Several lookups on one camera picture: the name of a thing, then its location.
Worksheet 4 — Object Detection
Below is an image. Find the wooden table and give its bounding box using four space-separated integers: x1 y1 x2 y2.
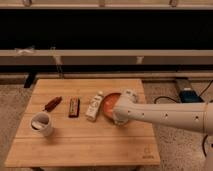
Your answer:
5 79 160 167

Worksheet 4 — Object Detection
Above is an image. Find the grey shelf rail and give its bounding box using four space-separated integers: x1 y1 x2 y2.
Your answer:
0 49 213 66

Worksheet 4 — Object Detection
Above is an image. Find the white small carton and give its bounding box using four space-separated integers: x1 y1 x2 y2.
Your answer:
85 91 104 121

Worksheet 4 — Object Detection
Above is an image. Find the orange ceramic bowl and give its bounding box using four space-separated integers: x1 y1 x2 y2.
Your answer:
102 93 120 119

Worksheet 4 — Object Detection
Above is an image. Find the brown chocolate bar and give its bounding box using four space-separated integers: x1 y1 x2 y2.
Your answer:
69 98 80 118

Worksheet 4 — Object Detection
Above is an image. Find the blue power box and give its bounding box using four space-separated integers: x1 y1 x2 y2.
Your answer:
179 90 203 103

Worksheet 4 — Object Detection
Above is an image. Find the black cable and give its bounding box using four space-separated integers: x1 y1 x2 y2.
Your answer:
153 79 213 158

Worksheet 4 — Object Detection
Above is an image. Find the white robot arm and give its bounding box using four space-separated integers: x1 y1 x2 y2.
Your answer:
113 89 213 171

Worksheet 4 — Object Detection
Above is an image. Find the white mug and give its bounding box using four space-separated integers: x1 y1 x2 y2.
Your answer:
30 112 53 137

